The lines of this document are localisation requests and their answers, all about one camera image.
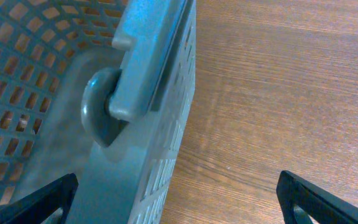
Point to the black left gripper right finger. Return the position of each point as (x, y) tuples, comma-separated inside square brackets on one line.
[(302, 202)]

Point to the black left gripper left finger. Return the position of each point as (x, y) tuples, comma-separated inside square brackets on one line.
[(50, 204)]

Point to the dark grey plastic basket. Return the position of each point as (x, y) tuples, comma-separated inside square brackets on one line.
[(101, 89)]

